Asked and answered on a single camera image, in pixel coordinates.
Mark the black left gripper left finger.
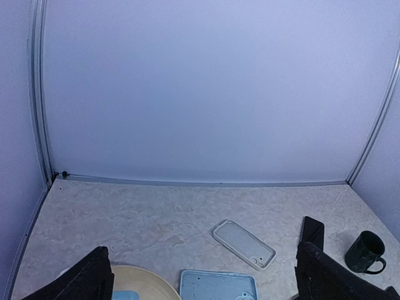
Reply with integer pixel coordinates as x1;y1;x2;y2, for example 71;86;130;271
25;246;114;299

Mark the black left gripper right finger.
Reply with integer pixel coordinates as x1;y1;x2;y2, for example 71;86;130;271
295;242;399;299

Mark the light blue small case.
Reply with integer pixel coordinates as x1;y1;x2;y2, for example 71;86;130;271
112;291;140;300

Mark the black phone near mug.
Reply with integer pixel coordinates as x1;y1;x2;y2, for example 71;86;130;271
301;216;324;251

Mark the clear white phone case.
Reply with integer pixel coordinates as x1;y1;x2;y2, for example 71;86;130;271
212;219;276;271

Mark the light blue phone case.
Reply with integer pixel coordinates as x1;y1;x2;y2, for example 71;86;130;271
179;269;259;300

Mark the dark green mug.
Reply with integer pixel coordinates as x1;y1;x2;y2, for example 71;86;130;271
344;231;387;275

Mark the beige round plate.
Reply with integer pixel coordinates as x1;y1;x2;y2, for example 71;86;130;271
111;266;181;299

